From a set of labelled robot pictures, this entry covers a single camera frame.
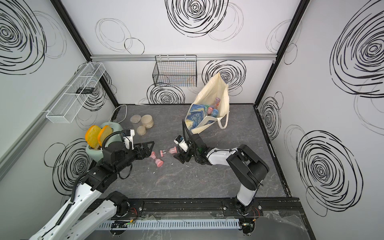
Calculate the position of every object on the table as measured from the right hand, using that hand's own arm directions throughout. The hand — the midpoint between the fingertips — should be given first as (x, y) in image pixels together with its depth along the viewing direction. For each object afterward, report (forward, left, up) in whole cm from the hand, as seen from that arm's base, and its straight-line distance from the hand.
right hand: (178, 150), depth 88 cm
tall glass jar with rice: (+16, +27, +9) cm, 33 cm away
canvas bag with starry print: (+41, -22, -2) cm, 47 cm away
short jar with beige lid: (+21, +23, +1) cm, 32 cm away
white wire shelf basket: (+9, +54, +29) cm, 62 cm away
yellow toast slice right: (+1, +37, +17) cm, 41 cm away
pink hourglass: (+1, +4, -3) cm, 5 cm away
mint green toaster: (-8, +42, +9) cm, 43 cm away
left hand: (-5, +13, +16) cm, 22 cm away
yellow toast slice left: (-1, +44, +16) cm, 47 cm away
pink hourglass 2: (-7, +11, -3) cm, 13 cm away
